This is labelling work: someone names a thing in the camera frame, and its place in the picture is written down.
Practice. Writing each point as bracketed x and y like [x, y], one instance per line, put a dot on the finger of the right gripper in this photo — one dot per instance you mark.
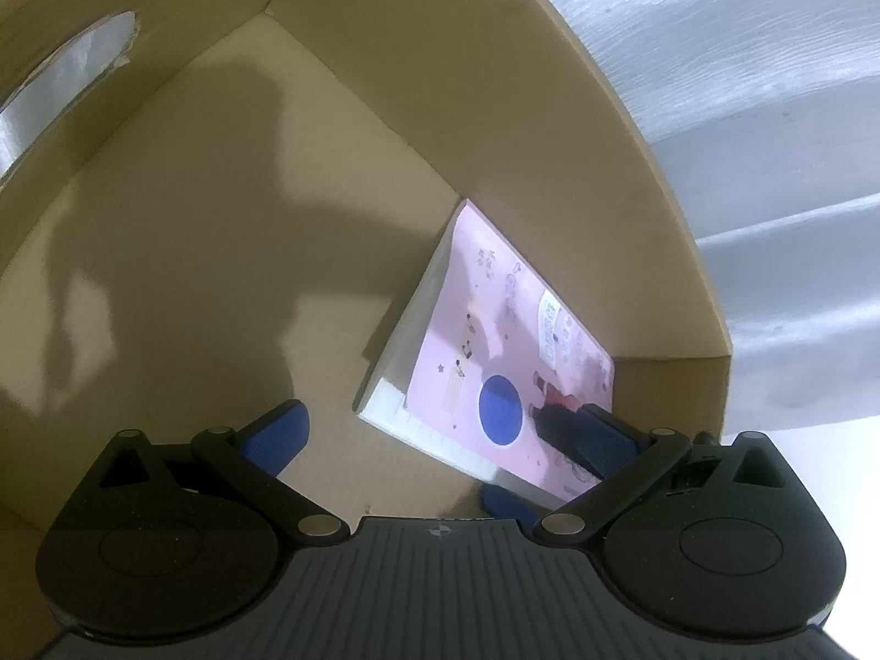
[500, 503]

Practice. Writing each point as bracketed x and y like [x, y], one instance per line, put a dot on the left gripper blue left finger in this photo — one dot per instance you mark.
[270, 442]

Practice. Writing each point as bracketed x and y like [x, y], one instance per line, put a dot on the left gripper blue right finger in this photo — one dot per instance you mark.
[611, 449]

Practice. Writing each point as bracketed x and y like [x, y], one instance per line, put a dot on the pink cover notebook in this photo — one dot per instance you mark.
[483, 344]

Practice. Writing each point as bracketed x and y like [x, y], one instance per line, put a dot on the brown cardboard box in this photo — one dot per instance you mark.
[237, 211]

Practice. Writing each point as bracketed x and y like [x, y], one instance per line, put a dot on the white curtain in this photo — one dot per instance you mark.
[764, 116]

